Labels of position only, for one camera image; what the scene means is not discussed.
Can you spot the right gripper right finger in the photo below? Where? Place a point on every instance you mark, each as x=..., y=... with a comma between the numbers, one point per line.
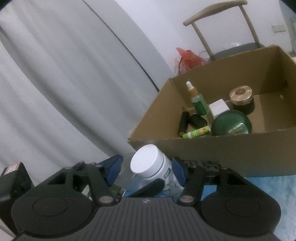
x=193, y=176

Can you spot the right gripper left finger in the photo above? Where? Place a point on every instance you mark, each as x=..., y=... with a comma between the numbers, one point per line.
x=99, y=177

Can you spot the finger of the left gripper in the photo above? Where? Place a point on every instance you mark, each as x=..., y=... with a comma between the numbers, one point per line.
x=150, y=190

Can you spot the clear plastic cup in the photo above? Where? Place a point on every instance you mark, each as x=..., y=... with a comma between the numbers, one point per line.
x=127, y=180

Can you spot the white supplement bottle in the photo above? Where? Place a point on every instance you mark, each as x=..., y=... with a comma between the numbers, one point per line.
x=150, y=163

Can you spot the black cylinder tube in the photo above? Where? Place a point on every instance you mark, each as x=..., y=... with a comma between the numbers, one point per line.
x=184, y=122

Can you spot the green lip balm tube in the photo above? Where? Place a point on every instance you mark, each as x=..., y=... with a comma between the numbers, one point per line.
x=197, y=133

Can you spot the black oval case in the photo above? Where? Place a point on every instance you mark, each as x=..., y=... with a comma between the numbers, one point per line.
x=197, y=121

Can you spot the green round cosmetic jar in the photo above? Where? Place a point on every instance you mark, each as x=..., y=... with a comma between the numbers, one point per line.
x=231, y=122

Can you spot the green dropper bottle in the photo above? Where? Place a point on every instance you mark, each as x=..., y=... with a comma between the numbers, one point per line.
x=197, y=100

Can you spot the white charger cube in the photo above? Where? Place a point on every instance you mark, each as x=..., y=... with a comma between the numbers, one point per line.
x=218, y=107

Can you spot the gold lid black jar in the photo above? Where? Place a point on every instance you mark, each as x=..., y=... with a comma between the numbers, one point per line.
x=242, y=99

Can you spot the brown cardboard box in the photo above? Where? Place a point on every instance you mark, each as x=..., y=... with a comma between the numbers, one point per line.
x=252, y=114

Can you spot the white curtain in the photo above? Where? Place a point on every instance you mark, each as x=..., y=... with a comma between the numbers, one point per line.
x=70, y=89

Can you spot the red plastic bag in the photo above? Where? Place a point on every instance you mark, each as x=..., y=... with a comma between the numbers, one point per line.
x=187, y=60

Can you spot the wooden chair black seat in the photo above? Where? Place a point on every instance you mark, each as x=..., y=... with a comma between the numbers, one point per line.
x=225, y=29

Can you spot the white wall socket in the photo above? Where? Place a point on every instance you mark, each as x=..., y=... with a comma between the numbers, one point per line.
x=278, y=28

